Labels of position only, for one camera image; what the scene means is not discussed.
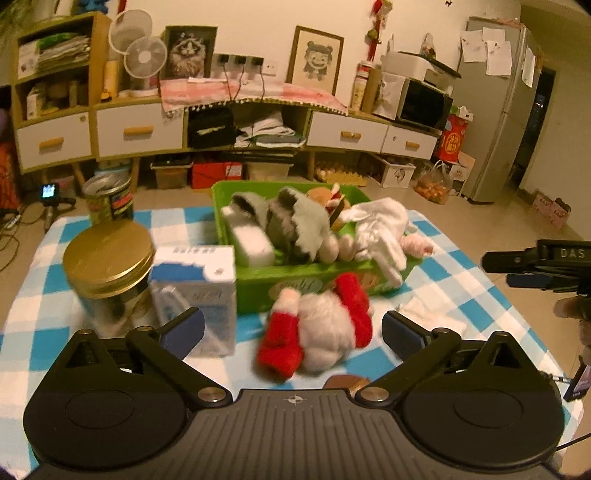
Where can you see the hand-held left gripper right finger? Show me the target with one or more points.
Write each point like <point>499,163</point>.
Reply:
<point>401,334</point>

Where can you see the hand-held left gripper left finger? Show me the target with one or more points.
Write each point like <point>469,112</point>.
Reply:
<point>184,330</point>

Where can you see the brown round object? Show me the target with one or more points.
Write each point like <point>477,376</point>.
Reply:
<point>346,382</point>

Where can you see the large white fan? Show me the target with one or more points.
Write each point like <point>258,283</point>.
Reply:
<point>129,25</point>

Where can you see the person's right hand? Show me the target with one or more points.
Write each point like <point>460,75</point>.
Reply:
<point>572,308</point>

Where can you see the egg tray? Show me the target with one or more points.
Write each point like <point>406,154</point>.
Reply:
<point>339,174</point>

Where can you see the hamburger plush toy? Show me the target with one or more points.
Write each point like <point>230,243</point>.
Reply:
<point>319,194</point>

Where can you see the white carton box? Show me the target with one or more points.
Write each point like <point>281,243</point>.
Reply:
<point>203,286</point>

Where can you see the grey refrigerator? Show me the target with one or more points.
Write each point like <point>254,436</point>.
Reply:
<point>494,138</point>

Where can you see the dark lid storage box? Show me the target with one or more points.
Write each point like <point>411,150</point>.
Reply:
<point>171,174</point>

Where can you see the grey plush toy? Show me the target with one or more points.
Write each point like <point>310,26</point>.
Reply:
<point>286,221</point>

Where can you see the framed cartoon girl picture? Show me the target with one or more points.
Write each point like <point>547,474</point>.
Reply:
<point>316,60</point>

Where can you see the red printed box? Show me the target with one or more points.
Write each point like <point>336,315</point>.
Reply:
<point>8,175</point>

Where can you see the white bag with drawing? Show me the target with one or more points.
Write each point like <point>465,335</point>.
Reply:
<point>390,97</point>

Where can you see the red gift bag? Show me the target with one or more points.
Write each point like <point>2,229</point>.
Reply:
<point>452,141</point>

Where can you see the small camera lit screen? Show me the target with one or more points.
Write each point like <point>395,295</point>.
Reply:
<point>49,191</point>

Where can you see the tin can dark label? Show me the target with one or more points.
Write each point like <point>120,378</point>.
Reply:
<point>108,198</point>

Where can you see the pink tasselled cloth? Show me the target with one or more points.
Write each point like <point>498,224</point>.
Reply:
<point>277,94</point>

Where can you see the green plastic bin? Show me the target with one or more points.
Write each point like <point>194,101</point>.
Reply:
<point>258,295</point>

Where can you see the white wall socket panel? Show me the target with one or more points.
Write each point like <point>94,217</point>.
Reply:
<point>270,69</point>

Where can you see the red hanging ornament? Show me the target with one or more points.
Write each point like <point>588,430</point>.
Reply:
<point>376,27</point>

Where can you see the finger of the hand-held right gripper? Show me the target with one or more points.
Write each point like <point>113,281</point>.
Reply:
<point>526,280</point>
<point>508,261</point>

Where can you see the white printer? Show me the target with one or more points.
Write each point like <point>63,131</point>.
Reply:
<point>415,64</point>

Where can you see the red white santa plush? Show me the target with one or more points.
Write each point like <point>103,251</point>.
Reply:
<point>323,323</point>

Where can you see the tall snack canister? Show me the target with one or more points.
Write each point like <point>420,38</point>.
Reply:
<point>362,85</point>

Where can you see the long wooden tv cabinet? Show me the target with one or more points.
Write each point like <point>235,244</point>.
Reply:
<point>295,124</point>

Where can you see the brown paper bag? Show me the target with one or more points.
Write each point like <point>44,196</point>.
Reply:
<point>371,92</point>

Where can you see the blue white checkered cloth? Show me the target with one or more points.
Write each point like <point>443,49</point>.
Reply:
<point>461,295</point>

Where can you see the plastic bag of oranges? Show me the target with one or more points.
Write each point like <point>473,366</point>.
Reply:
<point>434,189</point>

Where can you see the small white fan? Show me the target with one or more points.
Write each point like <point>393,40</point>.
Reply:
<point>145,57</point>

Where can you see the glass jar gold lid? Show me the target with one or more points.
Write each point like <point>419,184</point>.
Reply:
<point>108,258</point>

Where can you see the black microwave oven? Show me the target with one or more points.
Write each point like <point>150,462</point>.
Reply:
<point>425,106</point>

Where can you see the framed cat picture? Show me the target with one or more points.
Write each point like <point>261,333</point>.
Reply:
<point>189,53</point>

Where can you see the yellow toy car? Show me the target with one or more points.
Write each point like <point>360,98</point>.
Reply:
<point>107,95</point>

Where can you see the clear storage box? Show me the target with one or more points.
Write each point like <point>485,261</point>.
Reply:
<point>268,171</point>

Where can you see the white rabbit plush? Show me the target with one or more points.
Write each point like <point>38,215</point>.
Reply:
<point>378,230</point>

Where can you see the white paper note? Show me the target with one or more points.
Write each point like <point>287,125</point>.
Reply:
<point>528,67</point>
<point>472,46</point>
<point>499,59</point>
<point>490,35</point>

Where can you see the pile of papers on shelf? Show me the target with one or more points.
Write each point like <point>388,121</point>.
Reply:
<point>55,53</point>

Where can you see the blue plush figure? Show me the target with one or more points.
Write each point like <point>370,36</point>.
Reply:
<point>94,4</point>

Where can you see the stack of papers in cabinet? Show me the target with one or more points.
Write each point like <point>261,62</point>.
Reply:
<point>270,134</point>

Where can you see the smartphone on stand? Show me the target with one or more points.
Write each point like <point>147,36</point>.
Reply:
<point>579,381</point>

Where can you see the white printed storage box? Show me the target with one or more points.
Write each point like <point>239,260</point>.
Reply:
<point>395,173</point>

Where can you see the pink plush pig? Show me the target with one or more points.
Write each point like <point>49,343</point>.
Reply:
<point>415,244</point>

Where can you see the wooden shelf unit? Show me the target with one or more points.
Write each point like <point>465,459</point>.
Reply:
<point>99,60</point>

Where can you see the black bag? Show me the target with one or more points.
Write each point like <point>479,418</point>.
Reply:
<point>211,129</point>

